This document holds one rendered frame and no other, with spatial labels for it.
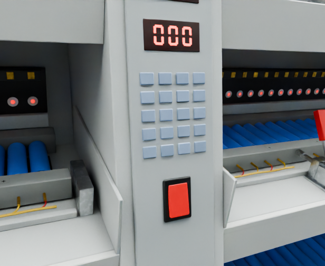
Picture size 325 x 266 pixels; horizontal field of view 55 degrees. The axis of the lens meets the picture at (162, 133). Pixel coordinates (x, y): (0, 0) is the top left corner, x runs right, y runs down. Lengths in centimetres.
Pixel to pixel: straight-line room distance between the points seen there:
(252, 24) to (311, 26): 7
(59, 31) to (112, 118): 7
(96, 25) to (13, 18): 5
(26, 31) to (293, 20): 23
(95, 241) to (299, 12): 27
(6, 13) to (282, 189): 30
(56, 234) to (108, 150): 8
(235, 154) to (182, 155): 13
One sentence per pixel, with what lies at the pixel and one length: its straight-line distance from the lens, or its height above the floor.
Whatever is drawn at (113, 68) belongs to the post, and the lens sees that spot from 23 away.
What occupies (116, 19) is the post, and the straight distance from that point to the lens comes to 23.
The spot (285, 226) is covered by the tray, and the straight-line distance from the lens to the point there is 35.
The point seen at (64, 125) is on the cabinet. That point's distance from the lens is 42.
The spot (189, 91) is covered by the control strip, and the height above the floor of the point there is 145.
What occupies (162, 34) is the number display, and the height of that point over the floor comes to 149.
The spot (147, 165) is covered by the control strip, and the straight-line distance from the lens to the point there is 23.
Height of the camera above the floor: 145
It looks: 7 degrees down
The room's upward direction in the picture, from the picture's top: 2 degrees counter-clockwise
